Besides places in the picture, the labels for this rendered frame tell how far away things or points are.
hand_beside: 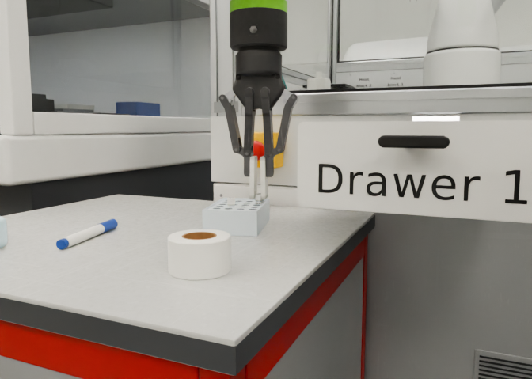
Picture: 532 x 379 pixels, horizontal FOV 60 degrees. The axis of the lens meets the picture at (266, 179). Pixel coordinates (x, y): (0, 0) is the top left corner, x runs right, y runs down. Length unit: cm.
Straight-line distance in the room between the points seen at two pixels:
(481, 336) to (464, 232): 20
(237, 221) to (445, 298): 45
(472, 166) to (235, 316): 31
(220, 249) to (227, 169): 53
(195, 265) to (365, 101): 54
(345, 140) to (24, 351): 42
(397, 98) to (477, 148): 37
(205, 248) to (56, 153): 71
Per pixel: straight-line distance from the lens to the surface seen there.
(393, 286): 96
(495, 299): 95
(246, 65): 73
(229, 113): 76
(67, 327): 48
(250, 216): 68
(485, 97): 90
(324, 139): 58
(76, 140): 119
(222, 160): 103
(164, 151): 146
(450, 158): 56
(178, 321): 41
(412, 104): 91
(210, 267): 50
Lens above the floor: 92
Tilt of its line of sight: 6 degrees down
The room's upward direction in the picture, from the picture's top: straight up
